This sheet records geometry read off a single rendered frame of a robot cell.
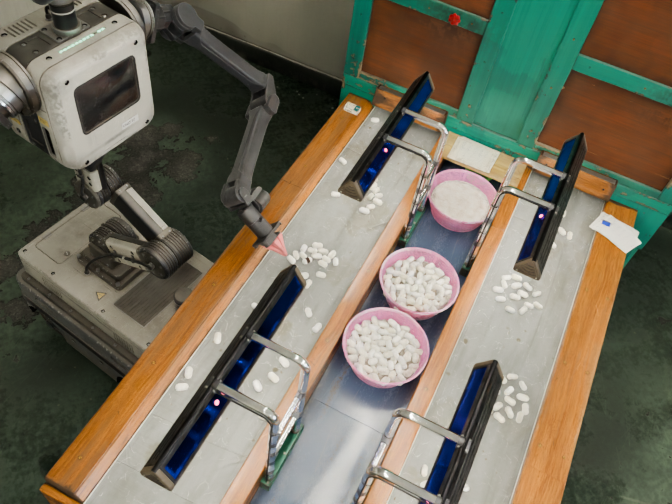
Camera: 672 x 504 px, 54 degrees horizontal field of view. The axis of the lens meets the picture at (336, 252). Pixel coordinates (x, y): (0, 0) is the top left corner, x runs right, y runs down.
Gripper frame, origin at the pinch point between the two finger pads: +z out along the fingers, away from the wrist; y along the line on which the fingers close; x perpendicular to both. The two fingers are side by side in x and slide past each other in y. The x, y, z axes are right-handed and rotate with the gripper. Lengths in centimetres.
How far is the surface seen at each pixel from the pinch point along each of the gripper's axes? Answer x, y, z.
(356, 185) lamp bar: -30.9, 13.8, -6.3
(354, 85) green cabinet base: 13, 91, -14
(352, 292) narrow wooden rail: -11.1, 1.9, 22.3
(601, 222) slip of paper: -53, 78, 73
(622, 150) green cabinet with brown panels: -66, 94, 56
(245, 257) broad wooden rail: 11.8, -4.2, -5.6
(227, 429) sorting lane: -3, -55, 16
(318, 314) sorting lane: -5.3, -9.6, 19.3
